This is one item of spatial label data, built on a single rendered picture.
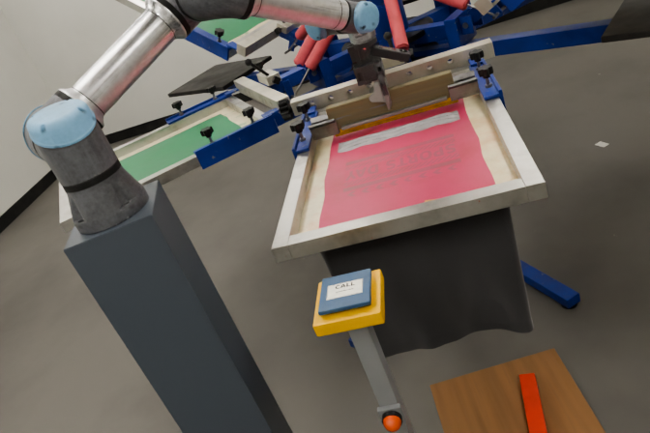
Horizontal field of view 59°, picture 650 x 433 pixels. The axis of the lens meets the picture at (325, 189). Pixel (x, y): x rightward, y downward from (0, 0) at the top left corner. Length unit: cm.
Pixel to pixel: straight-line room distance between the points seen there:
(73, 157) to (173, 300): 34
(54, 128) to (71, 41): 557
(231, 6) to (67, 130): 42
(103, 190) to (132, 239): 11
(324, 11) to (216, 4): 27
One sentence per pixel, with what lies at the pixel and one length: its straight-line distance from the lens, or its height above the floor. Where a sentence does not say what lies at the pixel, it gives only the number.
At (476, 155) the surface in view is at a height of 95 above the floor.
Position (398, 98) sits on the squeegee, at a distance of 173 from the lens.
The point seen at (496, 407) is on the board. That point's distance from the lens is 208.
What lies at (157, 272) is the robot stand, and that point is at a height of 108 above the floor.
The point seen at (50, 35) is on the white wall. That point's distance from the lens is 679.
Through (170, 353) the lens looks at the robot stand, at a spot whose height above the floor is 89.
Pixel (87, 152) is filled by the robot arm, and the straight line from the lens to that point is 116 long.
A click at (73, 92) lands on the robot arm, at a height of 143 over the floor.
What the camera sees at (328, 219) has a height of 95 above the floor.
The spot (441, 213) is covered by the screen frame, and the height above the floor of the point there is 98.
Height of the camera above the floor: 161
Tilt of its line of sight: 26 degrees down
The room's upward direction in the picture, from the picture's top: 21 degrees counter-clockwise
